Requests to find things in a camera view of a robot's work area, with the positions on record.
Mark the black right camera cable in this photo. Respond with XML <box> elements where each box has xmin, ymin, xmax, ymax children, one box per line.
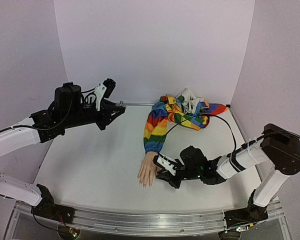
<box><xmin>156</xmin><ymin>113</ymin><xmax>300</xmax><ymax>162</ymax></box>

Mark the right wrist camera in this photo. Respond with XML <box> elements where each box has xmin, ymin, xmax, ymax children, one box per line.
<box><xmin>153</xmin><ymin>153</ymin><xmax>183</xmax><ymax>176</ymax></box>

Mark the aluminium front rail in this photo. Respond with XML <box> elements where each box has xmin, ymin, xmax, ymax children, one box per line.
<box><xmin>15</xmin><ymin>200</ymin><xmax>284</xmax><ymax>237</ymax></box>

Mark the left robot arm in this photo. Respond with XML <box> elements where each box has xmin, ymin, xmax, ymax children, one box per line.
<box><xmin>0</xmin><ymin>78</ymin><xmax>126</xmax><ymax>219</ymax></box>

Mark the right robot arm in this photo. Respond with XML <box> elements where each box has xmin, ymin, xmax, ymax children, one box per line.
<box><xmin>153</xmin><ymin>123</ymin><xmax>300</xmax><ymax>208</ymax></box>

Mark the rainbow striped jacket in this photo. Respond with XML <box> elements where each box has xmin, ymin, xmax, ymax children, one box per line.
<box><xmin>143</xmin><ymin>88</ymin><xmax>229</xmax><ymax>153</ymax></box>

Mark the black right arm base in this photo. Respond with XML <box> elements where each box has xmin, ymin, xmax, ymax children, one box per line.
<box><xmin>224</xmin><ymin>190</ymin><xmax>269</xmax><ymax>230</ymax></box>

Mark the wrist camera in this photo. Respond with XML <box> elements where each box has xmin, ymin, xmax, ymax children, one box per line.
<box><xmin>153</xmin><ymin>153</ymin><xmax>183</xmax><ymax>176</ymax></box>
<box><xmin>94</xmin><ymin>78</ymin><xmax>116</xmax><ymax>111</ymax></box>

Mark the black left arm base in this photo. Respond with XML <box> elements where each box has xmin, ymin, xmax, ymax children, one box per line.
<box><xmin>31</xmin><ymin>183</ymin><xmax>75</xmax><ymax>224</ymax></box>

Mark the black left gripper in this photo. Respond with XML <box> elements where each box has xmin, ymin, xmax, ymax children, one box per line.
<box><xmin>63</xmin><ymin>100</ymin><xmax>126</xmax><ymax>131</ymax></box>

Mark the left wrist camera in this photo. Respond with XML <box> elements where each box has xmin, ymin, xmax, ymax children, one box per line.
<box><xmin>94</xmin><ymin>78</ymin><xmax>116</xmax><ymax>111</ymax></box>

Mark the mannequin hand with clear nails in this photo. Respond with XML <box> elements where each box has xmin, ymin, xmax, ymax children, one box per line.
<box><xmin>137</xmin><ymin>151</ymin><xmax>161</xmax><ymax>189</ymax></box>

